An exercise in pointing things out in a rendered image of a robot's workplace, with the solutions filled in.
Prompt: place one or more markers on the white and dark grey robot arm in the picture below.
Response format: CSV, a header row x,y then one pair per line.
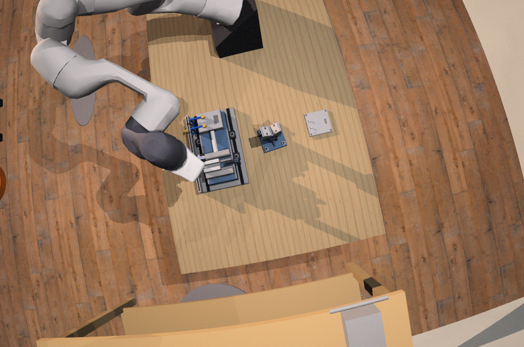
x,y
76,77

